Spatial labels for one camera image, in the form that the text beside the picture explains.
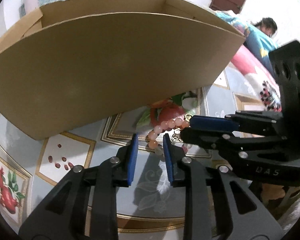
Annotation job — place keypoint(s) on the brown cardboard box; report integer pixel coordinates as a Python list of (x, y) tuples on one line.
[(70, 63)]

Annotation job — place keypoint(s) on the fruit pattern tablecloth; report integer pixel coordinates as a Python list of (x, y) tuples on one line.
[(29, 169)]

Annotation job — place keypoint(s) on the person lying in bed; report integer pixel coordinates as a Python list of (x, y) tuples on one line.
[(267, 25)]

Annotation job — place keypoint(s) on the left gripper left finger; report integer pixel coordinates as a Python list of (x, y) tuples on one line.
[(83, 204)]

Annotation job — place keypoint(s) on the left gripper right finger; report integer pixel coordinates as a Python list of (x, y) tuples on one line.
[(239, 213)]

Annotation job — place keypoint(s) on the pink floral blanket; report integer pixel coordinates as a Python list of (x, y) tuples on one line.
[(259, 77)]

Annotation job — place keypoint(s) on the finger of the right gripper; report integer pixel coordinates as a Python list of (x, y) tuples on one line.
[(227, 122), (227, 144)]

